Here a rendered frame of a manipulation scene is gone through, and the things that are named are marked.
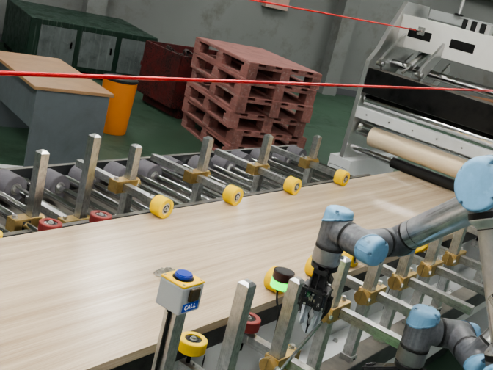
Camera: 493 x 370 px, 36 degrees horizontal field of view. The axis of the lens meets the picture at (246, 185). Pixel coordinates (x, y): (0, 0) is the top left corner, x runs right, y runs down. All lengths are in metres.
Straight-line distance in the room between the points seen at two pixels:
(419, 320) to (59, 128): 4.46
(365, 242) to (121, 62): 8.58
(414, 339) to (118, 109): 5.83
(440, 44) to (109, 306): 3.26
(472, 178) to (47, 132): 4.70
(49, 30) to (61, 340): 8.13
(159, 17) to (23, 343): 10.62
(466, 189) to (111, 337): 0.98
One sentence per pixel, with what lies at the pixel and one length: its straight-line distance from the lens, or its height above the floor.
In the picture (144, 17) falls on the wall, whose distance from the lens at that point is 12.24.
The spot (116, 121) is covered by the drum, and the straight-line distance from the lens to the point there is 7.52.
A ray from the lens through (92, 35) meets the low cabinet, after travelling 10.06.
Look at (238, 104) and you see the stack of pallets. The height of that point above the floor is 0.59.
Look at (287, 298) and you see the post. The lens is 2.09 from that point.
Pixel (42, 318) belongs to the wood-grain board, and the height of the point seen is 0.90.
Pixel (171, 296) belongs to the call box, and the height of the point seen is 1.19.
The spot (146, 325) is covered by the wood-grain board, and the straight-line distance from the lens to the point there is 2.10.
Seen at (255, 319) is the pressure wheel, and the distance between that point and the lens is 2.27.
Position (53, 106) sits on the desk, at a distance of 5.95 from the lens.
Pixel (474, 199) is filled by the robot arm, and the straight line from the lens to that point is 1.60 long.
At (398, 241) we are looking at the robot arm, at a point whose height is 1.32.
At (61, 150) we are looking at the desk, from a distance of 6.08.
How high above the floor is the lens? 1.89
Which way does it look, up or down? 16 degrees down
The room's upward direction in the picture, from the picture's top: 14 degrees clockwise
